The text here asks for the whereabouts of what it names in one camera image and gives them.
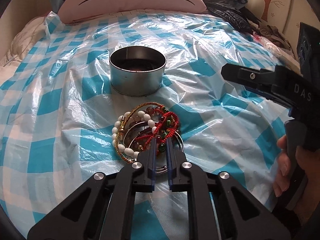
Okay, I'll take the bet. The red braided cord bracelet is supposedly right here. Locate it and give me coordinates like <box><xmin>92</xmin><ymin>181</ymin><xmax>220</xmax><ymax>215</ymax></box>
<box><xmin>134</xmin><ymin>111</ymin><xmax>180</xmax><ymax>156</ymax></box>

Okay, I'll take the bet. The white quilt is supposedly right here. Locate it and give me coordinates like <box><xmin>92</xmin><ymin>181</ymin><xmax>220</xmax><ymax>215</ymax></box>
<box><xmin>1</xmin><ymin>16</ymin><xmax>46</xmax><ymax>69</ymax></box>

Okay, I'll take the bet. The round metal tin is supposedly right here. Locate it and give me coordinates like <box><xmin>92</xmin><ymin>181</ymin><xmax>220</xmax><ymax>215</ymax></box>
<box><xmin>109</xmin><ymin>46</ymin><xmax>167</xmax><ymax>97</ymax></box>

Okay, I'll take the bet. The pile of clothes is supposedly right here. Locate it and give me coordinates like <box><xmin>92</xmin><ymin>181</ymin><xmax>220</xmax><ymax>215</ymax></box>
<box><xmin>249</xmin><ymin>21</ymin><xmax>297</xmax><ymax>60</ymax></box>

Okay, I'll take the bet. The black puffy jacket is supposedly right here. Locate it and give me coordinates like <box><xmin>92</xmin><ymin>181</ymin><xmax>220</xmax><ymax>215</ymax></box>
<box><xmin>203</xmin><ymin>0</ymin><xmax>261</xmax><ymax>34</ymax></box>

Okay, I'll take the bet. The wardrobe with tree decal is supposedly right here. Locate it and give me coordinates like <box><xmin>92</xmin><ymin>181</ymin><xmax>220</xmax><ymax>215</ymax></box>
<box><xmin>247</xmin><ymin>0</ymin><xmax>319</xmax><ymax>55</ymax></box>

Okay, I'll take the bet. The white bead bracelet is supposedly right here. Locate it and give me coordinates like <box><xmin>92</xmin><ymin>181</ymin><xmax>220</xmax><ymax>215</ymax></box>
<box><xmin>111</xmin><ymin>110</ymin><xmax>157</xmax><ymax>158</ymax></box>

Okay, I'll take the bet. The blue checkered plastic sheet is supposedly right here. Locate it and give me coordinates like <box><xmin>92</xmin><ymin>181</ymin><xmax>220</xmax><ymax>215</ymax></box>
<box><xmin>1</xmin><ymin>11</ymin><xmax>287</xmax><ymax>236</ymax></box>

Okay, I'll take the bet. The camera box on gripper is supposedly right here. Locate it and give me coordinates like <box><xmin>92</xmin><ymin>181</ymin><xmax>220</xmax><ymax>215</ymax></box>
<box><xmin>297</xmin><ymin>22</ymin><xmax>319</xmax><ymax>86</ymax></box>

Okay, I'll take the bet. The gold thin beaded bracelet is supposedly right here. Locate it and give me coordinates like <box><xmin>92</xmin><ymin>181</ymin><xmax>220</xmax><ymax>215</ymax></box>
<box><xmin>115</xmin><ymin>101</ymin><xmax>167</xmax><ymax>164</ymax></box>

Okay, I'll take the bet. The silver metal bangle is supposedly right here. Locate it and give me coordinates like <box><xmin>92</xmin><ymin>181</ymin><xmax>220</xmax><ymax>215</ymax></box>
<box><xmin>121</xmin><ymin>121</ymin><xmax>185</xmax><ymax>175</ymax></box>

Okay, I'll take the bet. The right hand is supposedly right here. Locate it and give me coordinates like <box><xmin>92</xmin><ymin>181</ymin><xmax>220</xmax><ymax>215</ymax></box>
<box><xmin>273</xmin><ymin>135</ymin><xmax>320</xmax><ymax>224</ymax></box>

